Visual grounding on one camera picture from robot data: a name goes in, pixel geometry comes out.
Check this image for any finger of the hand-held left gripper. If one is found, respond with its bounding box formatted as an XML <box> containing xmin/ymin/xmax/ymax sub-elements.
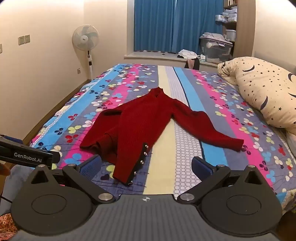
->
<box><xmin>4</xmin><ymin>136</ymin><xmax>23</xmax><ymax>144</ymax></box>

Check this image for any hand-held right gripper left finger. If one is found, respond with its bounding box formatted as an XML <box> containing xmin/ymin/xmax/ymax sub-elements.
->
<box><xmin>31</xmin><ymin>154</ymin><xmax>116</xmax><ymax>205</ymax></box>

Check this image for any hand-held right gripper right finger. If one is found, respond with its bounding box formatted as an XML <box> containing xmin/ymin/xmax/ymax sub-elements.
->
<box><xmin>176</xmin><ymin>156</ymin><xmax>264</xmax><ymax>207</ymax></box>

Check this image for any red knit sweater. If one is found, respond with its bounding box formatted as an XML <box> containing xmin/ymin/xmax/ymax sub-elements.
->
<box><xmin>80</xmin><ymin>86</ymin><xmax>245</xmax><ymax>186</ymax></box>

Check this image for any white clothes pile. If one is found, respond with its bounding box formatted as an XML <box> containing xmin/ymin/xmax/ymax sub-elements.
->
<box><xmin>178</xmin><ymin>49</ymin><xmax>199</xmax><ymax>59</ymax></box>

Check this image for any floral striped bed blanket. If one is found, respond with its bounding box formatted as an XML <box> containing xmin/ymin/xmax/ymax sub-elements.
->
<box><xmin>30</xmin><ymin>63</ymin><xmax>296</xmax><ymax>217</ymax></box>

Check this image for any red floral cloth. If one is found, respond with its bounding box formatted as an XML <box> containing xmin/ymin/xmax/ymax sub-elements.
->
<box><xmin>0</xmin><ymin>213</ymin><xmax>18</xmax><ymax>235</ymax></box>

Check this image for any beige fluffy object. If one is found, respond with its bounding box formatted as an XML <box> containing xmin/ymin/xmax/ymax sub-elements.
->
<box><xmin>217</xmin><ymin>57</ymin><xmax>296</xmax><ymax>135</ymax></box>

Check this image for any white standing fan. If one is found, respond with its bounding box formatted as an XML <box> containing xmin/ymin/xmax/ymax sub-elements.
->
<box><xmin>72</xmin><ymin>24</ymin><xmax>100</xmax><ymax>81</ymax></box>

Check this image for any grey laundry on bin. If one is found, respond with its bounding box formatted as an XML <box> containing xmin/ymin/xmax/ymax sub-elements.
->
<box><xmin>200</xmin><ymin>32</ymin><xmax>223</xmax><ymax>40</ymax></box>

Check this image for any small clear storage box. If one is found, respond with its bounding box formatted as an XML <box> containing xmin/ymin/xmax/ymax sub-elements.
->
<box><xmin>225</xmin><ymin>29</ymin><xmax>237</xmax><ymax>42</ymax></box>

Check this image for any blue window curtain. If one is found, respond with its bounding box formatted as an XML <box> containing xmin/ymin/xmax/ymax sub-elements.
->
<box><xmin>134</xmin><ymin>0</ymin><xmax>224</xmax><ymax>53</ymax></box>

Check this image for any wooden shelf unit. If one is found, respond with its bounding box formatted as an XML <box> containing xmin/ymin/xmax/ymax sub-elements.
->
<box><xmin>215</xmin><ymin>0</ymin><xmax>257</xmax><ymax>61</ymax></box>

